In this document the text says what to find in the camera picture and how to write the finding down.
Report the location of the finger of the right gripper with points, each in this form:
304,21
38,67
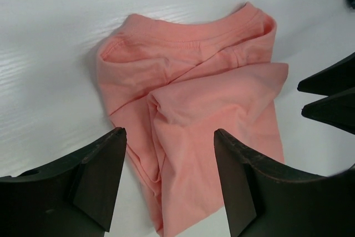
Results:
334,79
336,110

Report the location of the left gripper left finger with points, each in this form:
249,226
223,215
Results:
74,195

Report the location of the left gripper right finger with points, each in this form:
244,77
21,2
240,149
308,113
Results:
264,197

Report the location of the pink t shirt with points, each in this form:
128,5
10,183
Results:
171,86

